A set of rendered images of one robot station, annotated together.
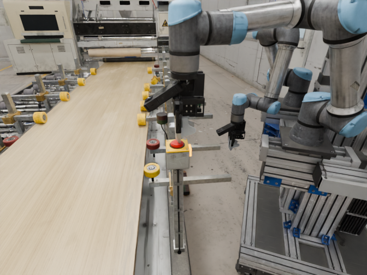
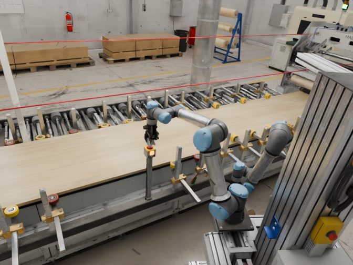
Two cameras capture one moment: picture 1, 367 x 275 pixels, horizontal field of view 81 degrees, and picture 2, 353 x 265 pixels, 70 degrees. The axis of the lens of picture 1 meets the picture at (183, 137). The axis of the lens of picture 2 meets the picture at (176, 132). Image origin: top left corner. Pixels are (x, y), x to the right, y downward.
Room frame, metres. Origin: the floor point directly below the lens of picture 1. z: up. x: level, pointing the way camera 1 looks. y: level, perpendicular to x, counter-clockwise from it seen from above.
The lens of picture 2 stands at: (0.04, -1.44, 2.30)
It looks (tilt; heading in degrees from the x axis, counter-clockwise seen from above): 31 degrees down; 64
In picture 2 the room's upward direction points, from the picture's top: 5 degrees clockwise
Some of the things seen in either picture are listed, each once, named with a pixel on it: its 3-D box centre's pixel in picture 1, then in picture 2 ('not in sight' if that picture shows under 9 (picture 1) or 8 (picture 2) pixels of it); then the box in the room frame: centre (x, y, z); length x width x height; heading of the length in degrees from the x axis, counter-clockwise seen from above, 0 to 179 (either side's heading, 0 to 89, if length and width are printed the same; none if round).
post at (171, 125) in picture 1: (173, 168); (177, 169); (0.82, 0.05, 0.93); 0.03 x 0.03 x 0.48; 6
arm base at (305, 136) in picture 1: (308, 129); (233, 209); (0.91, -0.60, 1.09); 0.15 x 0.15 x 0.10
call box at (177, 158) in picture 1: (177, 154); (149, 151); (0.56, 0.02, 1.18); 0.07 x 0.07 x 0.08; 6
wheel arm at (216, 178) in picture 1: (190, 180); (185, 185); (0.86, -0.04, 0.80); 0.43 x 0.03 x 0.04; 96
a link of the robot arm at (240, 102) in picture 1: (239, 104); (239, 169); (1.14, -0.32, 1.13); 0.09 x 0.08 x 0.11; 133
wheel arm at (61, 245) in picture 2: not in sight; (58, 225); (-0.13, -0.14, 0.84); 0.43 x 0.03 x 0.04; 96
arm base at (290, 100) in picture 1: (296, 96); not in sight; (1.38, -0.76, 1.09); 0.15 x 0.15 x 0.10
